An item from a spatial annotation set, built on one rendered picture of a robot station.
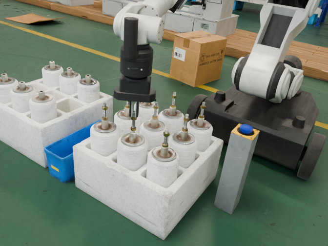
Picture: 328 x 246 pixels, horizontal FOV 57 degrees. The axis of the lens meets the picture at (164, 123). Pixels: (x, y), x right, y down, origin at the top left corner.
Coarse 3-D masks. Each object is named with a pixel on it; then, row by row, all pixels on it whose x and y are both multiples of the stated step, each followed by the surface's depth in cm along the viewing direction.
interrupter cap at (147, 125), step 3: (150, 120) 106; (144, 123) 103; (147, 123) 104; (150, 123) 104; (159, 123) 105; (162, 123) 105; (144, 126) 102; (147, 126) 102; (150, 126) 103; (159, 126) 103; (162, 126) 103; (147, 129) 100; (150, 129) 100; (153, 129) 101; (156, 129) 101; (159, 129) 101; (162, 129) 101
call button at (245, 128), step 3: (240, 126) 92; (243, 126) 92; (246, 126) 92; (249, 126) 93; (243, 129) 91; (246, 129) 91; (249, 129) 91; (252, 129) 92; (243, 132) 92; (246, 132) 92; (249, 132) 91
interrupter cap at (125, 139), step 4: (124, 136) 95; (128, 136) 96; (140, 136) 96; (124, 140) 93; (128, 140) 94; (136, 140) 94; (140, 140) 94; (144, 140) 94; (124, 144) 92; (128, 144) 91; (132, 144) 92; (136, 144) 92; (140, 144) 92
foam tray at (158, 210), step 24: (216, 144) 110; (96, 168) 98; (120, 168) 93; (144, 168) 94; (192, 168) 96; (216, 168) 118; (96, 192) 103; (120, 192) 95; (144, 192) 89; (168, 192) 86; (192, 192) 101; (144, 216) 93; (168, 216) 88
